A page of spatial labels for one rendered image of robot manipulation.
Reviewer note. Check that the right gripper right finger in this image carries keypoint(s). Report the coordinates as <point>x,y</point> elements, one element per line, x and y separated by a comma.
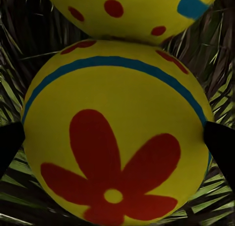
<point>220,141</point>

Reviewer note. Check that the easter egg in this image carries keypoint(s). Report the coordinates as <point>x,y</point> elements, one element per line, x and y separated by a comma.
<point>144,21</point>
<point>114,131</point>

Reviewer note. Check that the wicker basket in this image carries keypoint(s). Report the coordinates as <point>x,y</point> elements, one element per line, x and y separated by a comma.
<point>23,72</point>

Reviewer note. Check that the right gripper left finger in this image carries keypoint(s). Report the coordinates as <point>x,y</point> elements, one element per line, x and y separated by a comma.
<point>11,138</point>

